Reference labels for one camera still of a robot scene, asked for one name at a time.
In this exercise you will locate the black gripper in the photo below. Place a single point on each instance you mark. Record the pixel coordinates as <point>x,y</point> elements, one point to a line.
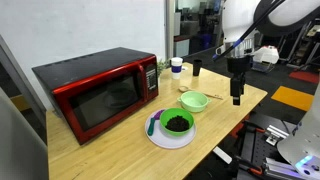
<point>238,67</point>

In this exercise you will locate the beige plastic spoon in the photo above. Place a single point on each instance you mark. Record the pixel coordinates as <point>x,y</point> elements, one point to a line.
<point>187,89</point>

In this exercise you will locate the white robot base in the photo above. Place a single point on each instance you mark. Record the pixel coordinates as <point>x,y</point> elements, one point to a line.
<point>302,147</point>

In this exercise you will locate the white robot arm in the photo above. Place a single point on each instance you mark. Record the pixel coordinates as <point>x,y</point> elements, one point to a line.
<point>271,18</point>

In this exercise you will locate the light green pot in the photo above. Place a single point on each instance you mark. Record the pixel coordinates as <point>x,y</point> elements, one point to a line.
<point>193,101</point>

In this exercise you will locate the dark objects in bowl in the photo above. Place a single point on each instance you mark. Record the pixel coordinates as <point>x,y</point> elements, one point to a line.
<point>177,124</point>

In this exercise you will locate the bright green bowl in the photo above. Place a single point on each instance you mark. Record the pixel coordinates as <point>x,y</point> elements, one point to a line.
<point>173,112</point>

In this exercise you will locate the white machine in background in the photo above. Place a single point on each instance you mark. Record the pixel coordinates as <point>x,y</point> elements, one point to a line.
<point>265,58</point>

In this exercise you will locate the black plastic cup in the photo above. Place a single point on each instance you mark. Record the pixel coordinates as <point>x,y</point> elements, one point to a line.
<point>197,64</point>

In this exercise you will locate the white cup blue band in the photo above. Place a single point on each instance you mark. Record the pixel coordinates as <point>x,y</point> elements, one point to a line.
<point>176,67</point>

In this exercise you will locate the small potted green plant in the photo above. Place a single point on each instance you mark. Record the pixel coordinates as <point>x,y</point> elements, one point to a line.
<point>162,65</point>

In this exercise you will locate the teal purple toy knife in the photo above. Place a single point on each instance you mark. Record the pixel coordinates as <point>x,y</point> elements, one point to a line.
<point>152,122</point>

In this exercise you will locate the white round plate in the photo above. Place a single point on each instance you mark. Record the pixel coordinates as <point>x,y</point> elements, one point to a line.
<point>164,140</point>

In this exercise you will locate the red black microwave oven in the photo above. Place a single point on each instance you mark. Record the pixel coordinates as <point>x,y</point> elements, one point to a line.
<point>95,91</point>

